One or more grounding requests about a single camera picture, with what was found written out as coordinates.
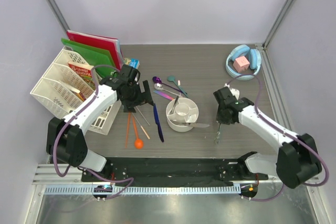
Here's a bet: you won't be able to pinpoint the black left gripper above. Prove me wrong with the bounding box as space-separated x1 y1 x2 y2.
121 81 154 113

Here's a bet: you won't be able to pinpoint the orange chopstick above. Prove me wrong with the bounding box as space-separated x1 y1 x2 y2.
125 112 131 148

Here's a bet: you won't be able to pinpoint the white round divided container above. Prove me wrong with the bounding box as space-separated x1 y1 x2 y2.
165 97 199 133

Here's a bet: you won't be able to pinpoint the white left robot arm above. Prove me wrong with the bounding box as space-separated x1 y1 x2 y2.
46 65 154 182

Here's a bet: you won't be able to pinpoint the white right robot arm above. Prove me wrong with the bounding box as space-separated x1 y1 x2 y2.
213 87 322 189

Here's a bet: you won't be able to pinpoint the purple metallic spoon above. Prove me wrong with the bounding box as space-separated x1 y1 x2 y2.
152 76 182 92

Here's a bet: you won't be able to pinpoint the blue metallic knife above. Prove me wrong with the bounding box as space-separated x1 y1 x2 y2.
153 104 164 143

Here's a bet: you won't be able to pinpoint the blue card box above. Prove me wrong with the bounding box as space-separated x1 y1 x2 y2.
124 58 140 69

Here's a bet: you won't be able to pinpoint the teal spoon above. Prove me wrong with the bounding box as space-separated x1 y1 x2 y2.
167 75 188 98

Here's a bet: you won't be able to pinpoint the pink cube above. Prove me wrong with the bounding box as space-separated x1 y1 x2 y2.
233 56 250 73

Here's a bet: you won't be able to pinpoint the light blue headphones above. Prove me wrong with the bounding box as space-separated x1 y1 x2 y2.
225 45 262 81

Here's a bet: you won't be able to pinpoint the red folder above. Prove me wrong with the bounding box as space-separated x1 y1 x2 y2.
66 30 124 70

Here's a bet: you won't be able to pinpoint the green folder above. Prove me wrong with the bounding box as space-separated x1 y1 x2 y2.
61 38 119 78

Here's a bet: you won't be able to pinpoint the white plastic file organizer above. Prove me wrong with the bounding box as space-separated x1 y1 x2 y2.
29 46 129 135

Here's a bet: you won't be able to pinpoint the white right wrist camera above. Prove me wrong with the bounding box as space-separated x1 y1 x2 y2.
224 83 240 100

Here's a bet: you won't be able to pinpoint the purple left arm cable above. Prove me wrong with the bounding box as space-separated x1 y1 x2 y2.
52 64 134 201

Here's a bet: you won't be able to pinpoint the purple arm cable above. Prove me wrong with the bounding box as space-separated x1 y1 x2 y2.
227 73 330 202
52 64 134 201

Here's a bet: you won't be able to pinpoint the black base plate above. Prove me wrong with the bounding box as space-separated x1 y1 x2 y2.
80 157 270 187

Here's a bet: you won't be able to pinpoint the white slotted cable duct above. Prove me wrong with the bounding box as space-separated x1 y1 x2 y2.
44 184 241 196

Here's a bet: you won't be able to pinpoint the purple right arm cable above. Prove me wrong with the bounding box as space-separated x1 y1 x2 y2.
227 73 330 202

